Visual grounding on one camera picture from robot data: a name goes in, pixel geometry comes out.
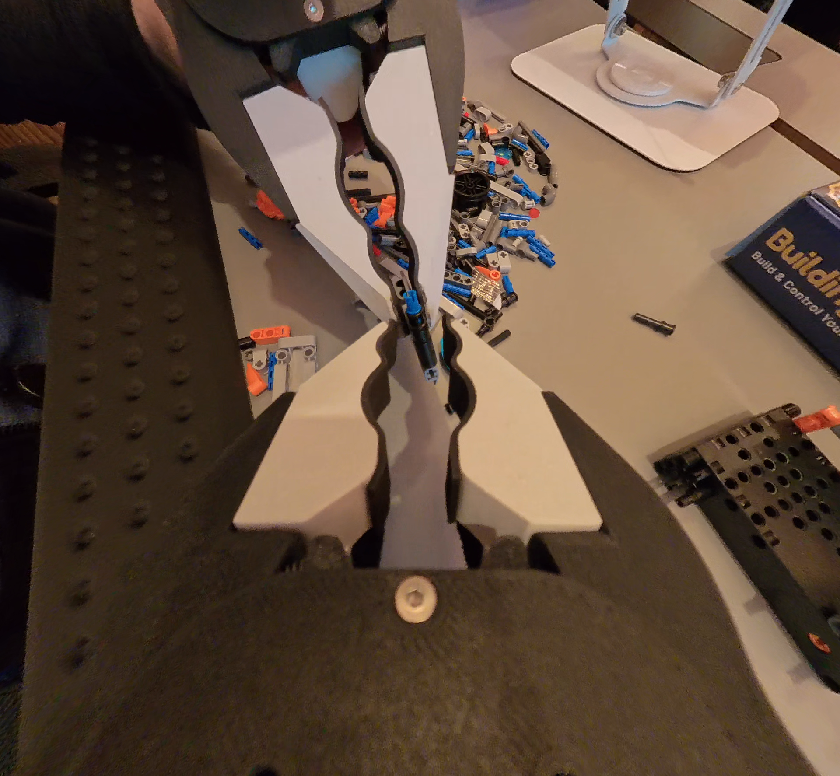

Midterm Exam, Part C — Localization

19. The person's left hand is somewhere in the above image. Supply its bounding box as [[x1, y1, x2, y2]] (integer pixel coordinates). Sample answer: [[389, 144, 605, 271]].
[[126, 0, 200, 97]]

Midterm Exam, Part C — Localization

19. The pile of building kit parts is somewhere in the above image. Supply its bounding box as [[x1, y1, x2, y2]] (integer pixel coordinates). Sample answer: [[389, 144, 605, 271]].
[[347, 99, 560, 340]]

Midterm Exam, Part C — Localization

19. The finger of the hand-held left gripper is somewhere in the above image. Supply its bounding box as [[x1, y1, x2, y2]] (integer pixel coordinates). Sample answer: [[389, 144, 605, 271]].
[[239, 74, 410, 325], [297, 42, 456, 320]]

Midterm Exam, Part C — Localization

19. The person's left forearm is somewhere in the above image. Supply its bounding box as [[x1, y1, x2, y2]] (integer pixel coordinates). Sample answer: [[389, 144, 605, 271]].
[[0, 0, 161, 127]]

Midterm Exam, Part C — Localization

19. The black perforated panel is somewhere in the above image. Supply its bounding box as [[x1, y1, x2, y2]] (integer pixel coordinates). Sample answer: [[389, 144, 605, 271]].
[[19, 118, 259, 753]]

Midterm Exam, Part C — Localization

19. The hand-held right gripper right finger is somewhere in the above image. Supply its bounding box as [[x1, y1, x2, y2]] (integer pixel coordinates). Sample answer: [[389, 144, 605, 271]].
[[440, 320, 606, 546]]

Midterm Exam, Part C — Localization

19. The white book stand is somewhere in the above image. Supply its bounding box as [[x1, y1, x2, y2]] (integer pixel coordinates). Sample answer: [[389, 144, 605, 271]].
[[508, 0, 840, 175]]

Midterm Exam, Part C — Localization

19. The black base plate assembly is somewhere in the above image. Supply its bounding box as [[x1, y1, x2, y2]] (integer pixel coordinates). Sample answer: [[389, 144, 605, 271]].
[[651, 401, 840, 694]]

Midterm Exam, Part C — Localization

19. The robot kit box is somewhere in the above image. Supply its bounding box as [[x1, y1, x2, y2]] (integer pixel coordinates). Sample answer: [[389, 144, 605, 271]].
[[724, 185, 840, 373]]

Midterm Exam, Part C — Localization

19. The grey frame piece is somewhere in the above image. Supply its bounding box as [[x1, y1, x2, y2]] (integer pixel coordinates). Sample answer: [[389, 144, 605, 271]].
[[239, 333, 321, 398]]

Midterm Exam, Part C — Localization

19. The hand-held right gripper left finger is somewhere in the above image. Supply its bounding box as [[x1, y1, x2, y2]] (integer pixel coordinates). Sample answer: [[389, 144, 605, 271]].
[[233, 322, 397, 546]]

